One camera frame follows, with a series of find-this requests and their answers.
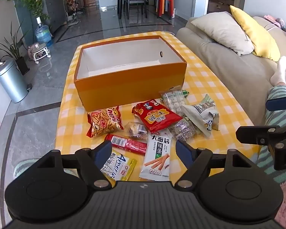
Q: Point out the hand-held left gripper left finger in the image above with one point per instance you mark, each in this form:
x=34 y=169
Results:
x=103 y=153

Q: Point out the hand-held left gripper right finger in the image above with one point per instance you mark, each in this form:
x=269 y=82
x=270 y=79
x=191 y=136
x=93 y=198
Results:
x=184 y=152

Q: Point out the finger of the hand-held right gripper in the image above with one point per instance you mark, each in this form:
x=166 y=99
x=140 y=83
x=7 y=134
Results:
x=280 y=103
x=250 y=134

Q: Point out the white blue-print packet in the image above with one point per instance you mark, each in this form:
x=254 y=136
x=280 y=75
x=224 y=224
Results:
x=116 y=167

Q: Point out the clear packet of dark pieces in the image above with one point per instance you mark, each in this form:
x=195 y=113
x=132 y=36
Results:
x=182 y=130

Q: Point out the long red packet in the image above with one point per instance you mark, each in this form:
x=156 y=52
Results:
x=131 y=145

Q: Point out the white spicy strip packet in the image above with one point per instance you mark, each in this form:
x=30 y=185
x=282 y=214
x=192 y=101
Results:
x=155 y=162

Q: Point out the red yellow stick snack bag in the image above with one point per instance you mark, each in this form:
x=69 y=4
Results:
x=104 y=122

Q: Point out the yellow stick packet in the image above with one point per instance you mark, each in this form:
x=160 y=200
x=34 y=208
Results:
x=130 y=170

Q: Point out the small clear candy packet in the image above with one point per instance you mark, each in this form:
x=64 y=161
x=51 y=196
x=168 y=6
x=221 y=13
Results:
x=135 y=130

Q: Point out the white green snack bag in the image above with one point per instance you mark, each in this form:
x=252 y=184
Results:
x=202 y=113

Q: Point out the clear packet of white balls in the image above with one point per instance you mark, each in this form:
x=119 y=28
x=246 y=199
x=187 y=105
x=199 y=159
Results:
x=172 y=100

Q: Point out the small green packet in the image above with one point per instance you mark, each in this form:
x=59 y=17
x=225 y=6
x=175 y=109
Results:
x=185 y=93

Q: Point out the orange cardboard box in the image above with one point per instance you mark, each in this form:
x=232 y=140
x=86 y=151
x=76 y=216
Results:
x=124 y=90

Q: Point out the person's right leg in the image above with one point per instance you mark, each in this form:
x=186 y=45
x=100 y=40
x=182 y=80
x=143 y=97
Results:
x=273 y=118

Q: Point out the person's leg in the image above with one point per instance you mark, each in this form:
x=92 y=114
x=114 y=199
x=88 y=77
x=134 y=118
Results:
x=273 y=118
x=23 y=169

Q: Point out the white sock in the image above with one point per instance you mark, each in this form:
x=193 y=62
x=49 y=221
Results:
x=280 y=74

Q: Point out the beige sofa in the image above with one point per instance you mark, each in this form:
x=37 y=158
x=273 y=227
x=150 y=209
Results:
x=228 y=76

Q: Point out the yellow checkered tablecloth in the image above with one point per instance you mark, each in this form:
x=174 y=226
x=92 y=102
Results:
x=205 y=76

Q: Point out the yellow pillow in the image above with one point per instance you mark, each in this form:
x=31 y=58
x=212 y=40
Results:
x=257 y=33

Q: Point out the person's left leg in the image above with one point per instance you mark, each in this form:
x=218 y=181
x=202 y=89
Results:
x=23 y=169

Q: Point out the pink box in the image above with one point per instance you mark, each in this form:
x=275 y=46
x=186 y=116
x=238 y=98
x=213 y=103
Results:
x=273 y=19

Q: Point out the beige pillow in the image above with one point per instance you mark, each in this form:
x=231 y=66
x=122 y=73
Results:
x=219 y=31

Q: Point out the silver trash can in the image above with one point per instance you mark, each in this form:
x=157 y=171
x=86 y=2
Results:
x=12 y=81

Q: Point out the long-leaf potted plant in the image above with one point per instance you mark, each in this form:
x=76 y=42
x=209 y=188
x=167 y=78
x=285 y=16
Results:
x=22 y=64

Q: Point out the small white stool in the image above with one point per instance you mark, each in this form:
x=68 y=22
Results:
x=39 y=50

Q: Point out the blue water jug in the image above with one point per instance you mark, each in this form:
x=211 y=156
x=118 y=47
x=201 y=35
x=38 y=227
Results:
x=43 y=34

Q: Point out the small white bottle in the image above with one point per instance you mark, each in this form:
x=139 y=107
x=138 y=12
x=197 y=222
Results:
x=174 y=13

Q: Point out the stacked orange stools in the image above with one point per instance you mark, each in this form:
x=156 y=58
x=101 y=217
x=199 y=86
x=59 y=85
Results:
x=165 y=4

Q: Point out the grey cabinet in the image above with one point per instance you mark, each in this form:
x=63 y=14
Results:
x=54 y=12

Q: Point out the shelf with toys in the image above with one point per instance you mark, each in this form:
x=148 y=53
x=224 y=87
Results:
x=71 y=4

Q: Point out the black dining chair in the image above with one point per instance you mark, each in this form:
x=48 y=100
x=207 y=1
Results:
x=151 y=2
x=134 y=2

